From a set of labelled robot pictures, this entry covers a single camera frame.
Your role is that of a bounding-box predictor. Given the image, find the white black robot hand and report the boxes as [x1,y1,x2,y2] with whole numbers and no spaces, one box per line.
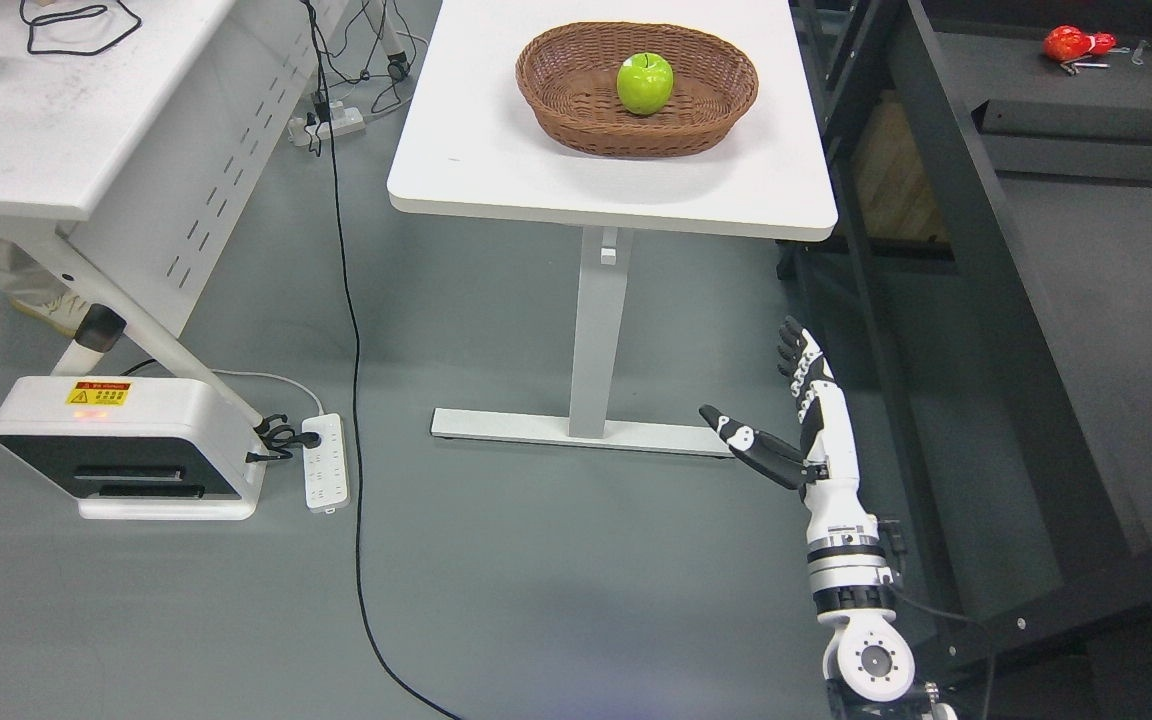
[699,316,878,550]

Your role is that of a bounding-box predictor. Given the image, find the green apple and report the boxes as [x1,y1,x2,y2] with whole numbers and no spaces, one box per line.
[616,53,675,118]

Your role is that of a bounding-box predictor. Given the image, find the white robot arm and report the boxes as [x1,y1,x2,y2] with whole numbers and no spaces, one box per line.
[806,516,957,719]

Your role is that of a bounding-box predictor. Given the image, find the black metal shelf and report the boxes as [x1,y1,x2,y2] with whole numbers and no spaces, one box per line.
[791,1,1152,719]

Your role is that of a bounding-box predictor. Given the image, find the red object on shelf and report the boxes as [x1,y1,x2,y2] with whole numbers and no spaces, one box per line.
[1043,26,1117,63]

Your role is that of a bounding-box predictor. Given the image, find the brown wicker basket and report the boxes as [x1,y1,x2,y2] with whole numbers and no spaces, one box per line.
[515,20,759,158]

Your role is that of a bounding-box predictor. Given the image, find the white standing desk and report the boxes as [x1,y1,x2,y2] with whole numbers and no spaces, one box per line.
[387,1,838,457]

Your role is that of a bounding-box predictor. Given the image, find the white floor power strip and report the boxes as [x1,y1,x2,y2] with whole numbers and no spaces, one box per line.
[301,414,351,514]

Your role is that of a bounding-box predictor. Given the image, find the white far power strip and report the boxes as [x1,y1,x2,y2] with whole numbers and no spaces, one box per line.
[287,101,369,150]

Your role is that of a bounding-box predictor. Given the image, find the white machine with warning label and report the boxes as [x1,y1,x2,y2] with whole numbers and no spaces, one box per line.
[0,376,265,520]

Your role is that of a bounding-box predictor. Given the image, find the white left table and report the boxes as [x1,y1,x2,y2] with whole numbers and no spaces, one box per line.
[0,1,314,427]

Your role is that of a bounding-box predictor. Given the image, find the long black floor cable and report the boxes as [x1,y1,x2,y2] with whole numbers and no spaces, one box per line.
[301,0,465,720]

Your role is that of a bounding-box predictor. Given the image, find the black cable on table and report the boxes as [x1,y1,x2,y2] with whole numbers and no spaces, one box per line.
[18,0,143,56]

